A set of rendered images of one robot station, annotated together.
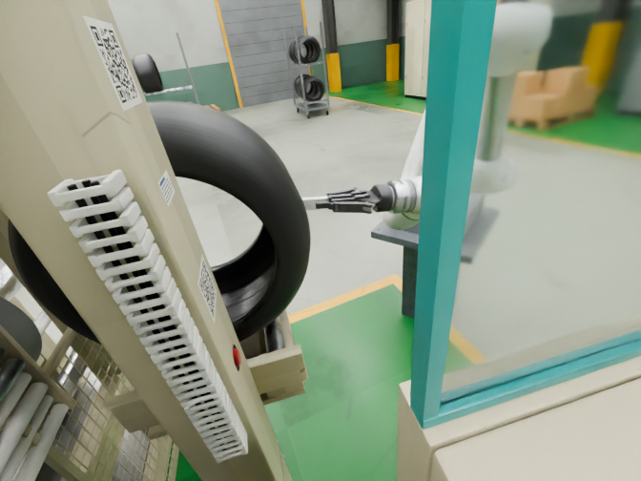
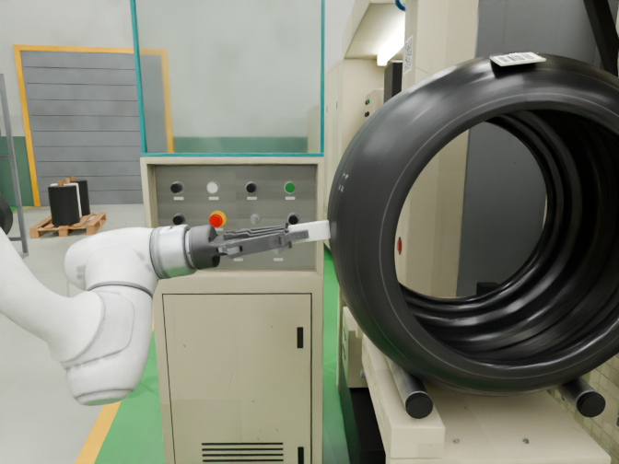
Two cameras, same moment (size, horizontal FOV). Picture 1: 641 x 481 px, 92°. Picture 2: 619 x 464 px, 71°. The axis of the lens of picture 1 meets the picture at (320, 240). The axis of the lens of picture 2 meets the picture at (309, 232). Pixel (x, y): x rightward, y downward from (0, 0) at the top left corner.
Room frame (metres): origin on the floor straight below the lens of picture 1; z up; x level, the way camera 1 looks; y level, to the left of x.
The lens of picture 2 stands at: (1.44, 0.11, 1.32)
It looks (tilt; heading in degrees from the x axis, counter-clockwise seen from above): 12 degrees down; 189
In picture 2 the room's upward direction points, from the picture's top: straight up
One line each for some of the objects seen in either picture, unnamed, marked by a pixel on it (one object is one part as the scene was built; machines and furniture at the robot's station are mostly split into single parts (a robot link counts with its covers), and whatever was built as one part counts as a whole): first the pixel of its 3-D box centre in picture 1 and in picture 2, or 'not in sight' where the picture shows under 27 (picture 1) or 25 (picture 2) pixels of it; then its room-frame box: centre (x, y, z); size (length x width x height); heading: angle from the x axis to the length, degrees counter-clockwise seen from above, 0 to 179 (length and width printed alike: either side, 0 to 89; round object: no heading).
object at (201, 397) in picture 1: (183, 353); not in sight; (0.28, 0.20, 1.19); 0.05 x 0.04 x 0.48; 100
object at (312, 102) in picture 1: (306, 73); not in sight; (8.77, -0.25, 0.96); 1.30 x 0.62 x 1.93; 12
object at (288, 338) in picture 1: (275, 330); (395, 382); (0.63, 0.16, 0.83); 0.36 x 0.09 x 0.06; 10
